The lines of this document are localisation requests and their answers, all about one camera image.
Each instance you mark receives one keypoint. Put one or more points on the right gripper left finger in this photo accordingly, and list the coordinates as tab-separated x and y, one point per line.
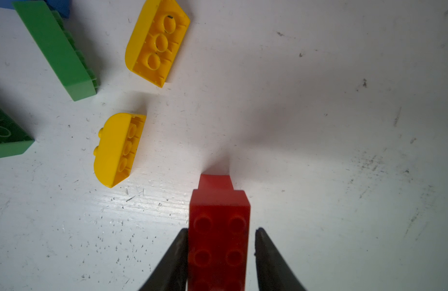
171	272

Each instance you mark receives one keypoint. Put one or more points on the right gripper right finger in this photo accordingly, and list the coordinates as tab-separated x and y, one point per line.
273	273

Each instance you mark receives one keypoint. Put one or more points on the red long lego brick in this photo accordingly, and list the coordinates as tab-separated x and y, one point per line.
218	235

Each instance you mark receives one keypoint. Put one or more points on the green long lego brick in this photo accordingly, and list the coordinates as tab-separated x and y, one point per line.
58	47
13	139

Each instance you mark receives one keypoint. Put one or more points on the yellow curved lego lower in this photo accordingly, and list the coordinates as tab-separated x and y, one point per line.
119	140

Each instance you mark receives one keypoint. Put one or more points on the yellow curved lego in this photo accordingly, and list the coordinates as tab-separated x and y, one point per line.
119	140
156	39

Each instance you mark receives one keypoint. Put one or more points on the yellow curved lego upper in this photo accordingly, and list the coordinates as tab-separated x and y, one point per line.
156	39

